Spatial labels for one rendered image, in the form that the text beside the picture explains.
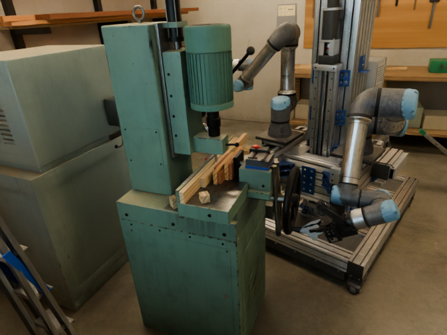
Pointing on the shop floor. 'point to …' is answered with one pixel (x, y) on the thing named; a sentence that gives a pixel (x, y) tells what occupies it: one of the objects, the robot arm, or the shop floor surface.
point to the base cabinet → (198, 277)
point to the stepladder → (28, 288)
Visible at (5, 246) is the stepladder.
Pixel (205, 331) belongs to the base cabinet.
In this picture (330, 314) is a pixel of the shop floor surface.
